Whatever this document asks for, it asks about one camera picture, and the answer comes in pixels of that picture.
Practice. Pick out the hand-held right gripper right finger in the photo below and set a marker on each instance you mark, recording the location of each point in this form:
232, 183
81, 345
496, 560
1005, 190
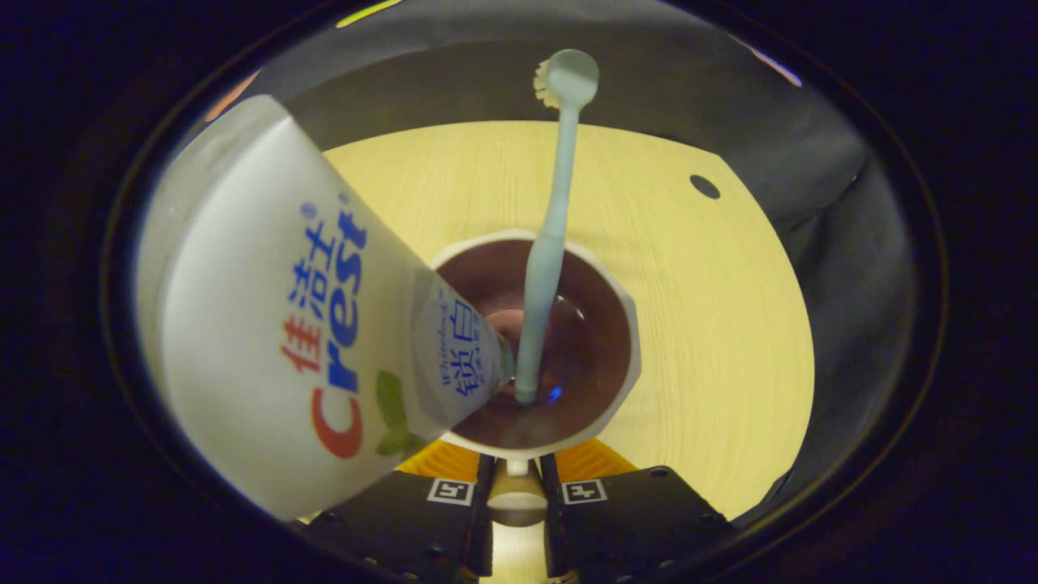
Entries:
551, 527

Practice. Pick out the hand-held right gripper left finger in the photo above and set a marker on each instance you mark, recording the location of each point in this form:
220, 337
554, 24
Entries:
484, 535

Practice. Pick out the beige cup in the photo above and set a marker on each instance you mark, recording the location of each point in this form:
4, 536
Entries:
596, 341

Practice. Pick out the pale green toothbrush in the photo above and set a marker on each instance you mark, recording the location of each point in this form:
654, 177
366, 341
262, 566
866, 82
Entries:
551, 235

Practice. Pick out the white toothpaste tube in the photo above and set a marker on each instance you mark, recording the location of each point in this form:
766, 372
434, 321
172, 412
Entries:
243, 324

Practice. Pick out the black backdrop cloth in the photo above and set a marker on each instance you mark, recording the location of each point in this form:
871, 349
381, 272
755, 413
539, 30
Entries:
843, 268

